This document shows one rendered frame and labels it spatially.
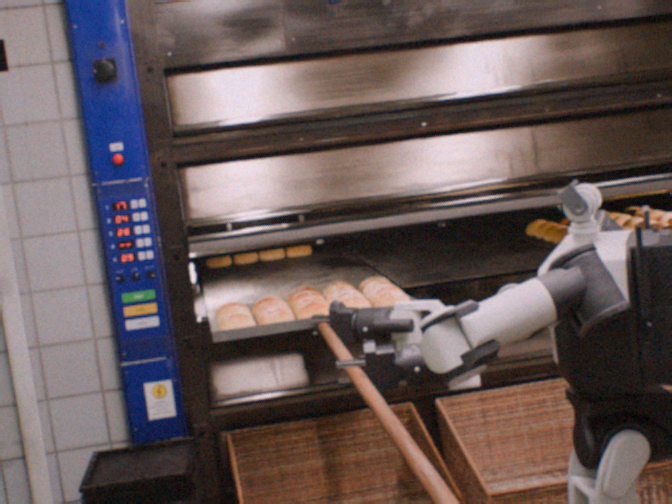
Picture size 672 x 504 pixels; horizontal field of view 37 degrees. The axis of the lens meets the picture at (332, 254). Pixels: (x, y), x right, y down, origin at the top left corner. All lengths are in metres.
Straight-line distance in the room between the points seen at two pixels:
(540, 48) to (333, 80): 0.62
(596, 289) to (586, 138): 1.25
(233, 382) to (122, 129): 0.78
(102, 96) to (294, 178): 0.57
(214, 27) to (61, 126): 0.50
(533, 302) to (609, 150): 1.31
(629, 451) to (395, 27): 1.38
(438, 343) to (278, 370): 1.14
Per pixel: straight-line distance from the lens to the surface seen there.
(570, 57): 3.03
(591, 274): 1.86
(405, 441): 1.63
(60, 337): 2.87
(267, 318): 2.59
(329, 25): 2.86
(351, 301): 2.62
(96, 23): 2.79
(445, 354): 1.81
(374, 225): 2.72
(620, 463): 2.14
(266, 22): 2.84
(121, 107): 2.77
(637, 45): 3.12
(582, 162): 3.03
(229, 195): 2.81
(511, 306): 1.81
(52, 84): 2.82
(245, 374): 2.89
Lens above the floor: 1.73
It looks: 8 degrees down
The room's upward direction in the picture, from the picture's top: 7 degrees counter-clockwise
